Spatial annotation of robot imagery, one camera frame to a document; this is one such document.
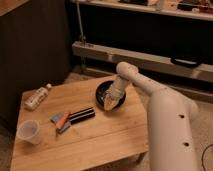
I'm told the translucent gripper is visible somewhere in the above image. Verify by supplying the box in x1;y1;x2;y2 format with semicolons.
104;91;121;111

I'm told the dark ceramic bowl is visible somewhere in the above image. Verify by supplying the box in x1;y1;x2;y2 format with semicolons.
95;80;126;110

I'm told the black white striped block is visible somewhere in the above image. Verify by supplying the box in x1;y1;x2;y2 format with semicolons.
68;107;95;125

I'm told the small grey blue block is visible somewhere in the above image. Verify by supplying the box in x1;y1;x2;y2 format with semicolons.
57;122;71;134

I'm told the grey blue piece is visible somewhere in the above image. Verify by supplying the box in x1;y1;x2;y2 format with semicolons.
50;113;63;123

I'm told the orange toy carrot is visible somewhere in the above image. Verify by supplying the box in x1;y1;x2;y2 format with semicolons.
56;112;69;130

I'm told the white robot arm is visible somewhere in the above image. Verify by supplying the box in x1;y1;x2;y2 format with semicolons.
104;62;199;171

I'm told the wooden low table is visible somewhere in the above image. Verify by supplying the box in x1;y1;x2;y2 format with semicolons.
11;77;148;171

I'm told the white plastic bottle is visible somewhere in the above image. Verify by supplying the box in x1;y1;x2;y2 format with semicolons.
24;83;52;111

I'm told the clear plastic cup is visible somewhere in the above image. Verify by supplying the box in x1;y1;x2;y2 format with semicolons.
16;120;42;145

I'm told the metal shelf upright pole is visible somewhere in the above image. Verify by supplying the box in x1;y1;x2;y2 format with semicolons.
76;0;86;44

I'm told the black handle on shelf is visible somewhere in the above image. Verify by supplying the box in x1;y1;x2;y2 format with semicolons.
170;58;202;68

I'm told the black cable on floor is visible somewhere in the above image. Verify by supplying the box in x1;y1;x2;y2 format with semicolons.
201;143;213;171

